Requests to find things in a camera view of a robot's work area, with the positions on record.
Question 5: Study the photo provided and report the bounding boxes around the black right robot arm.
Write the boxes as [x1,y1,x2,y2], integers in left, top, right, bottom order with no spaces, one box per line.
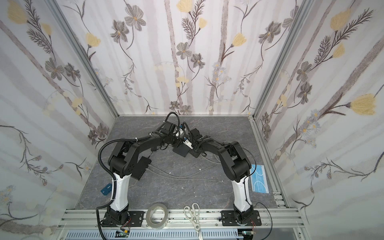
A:
[187,129,254,225]

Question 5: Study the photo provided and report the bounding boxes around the black ribbed network switch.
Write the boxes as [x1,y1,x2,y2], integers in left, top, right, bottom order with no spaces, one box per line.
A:
[131,157,152,181]

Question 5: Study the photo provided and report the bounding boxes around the small blue object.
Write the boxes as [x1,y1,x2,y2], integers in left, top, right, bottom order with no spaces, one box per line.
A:
[101,183,113,196]

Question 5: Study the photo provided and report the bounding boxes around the blue face mask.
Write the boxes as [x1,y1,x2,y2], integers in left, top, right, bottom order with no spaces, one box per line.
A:
[251,165,270,194]

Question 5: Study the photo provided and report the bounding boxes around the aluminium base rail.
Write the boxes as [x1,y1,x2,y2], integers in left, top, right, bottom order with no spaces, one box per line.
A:
[58,208,305,230]

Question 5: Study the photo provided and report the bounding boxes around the dark grey switch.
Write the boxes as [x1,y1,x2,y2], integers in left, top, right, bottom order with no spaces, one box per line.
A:
[173,143,190,158]

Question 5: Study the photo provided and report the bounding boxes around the white handled scissors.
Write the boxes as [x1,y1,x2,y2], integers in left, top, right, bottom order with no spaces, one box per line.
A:
[183,203,203,240]

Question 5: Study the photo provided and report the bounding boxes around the clear tape roll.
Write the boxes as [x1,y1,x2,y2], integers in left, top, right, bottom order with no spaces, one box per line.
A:
[146,203,169,230]

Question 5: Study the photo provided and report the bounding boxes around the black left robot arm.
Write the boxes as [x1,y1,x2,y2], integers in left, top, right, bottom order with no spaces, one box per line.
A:
[96,112,181,240]

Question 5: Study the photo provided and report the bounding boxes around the white slotted cable duct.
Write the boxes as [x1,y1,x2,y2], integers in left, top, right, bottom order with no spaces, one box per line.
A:
[62,229,244,240]

